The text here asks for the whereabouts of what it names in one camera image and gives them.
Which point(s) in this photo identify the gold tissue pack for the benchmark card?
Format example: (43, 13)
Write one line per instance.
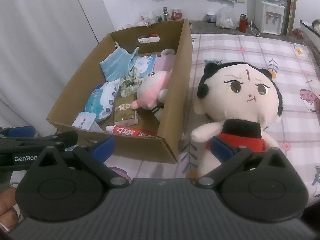
(125, 112)

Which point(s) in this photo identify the grey plastic tub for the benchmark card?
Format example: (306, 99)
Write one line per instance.
(311, 30)

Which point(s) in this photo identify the blue dotted wipes pack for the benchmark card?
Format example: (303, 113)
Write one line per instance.
(102, 100)

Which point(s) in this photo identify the colourful printed board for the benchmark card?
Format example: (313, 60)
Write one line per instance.
(291, 10)

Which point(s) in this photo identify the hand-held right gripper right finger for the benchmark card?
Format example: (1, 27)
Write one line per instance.
(221, 146)

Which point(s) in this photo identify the white blue mug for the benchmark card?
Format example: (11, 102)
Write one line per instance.
(211, 17)

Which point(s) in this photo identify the blue towel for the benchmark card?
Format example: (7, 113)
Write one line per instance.
(115, 63)

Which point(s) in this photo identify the white water dispenser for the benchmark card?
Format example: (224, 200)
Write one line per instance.
(270, 17)

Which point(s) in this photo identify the pink plush toy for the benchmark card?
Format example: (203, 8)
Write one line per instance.
(150, 87)

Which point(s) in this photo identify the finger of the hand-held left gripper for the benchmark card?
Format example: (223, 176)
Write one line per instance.
(22, 131)
(62, 138)

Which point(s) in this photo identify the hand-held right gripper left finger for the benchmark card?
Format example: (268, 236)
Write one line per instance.
(103, 146)

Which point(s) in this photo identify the red white toothpaste tube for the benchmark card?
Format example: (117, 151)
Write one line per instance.
(130, 131)

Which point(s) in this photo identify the small white packet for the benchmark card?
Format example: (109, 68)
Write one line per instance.
(83, 121)

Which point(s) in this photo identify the person's left hand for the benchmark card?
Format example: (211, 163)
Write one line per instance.
(8, 205)

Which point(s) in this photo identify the green glass bottle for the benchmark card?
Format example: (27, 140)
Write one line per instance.
(166, 14)

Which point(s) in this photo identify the brown cardboard box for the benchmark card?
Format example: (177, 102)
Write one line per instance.
(170, 120)

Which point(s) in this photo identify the white tape roll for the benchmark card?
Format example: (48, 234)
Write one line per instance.
(167, 52)

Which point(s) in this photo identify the pink towel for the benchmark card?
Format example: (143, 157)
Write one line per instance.
(163, 62)

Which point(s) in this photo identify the red thermos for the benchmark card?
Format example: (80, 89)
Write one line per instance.
(243, 23)

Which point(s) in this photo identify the big-head black-haired plush doll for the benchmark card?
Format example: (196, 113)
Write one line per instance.
(245, 87)

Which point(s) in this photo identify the white red plastic bag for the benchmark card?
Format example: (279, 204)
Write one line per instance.
(143, 18)

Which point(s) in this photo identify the checked printed bedsheet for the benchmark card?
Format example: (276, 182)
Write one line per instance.
(250, 47)

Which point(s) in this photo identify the floral scrunchie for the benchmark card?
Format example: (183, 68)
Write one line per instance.
(130, 82)

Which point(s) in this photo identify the light blue patterned pack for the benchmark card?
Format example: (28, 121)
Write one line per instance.
(146, 63)

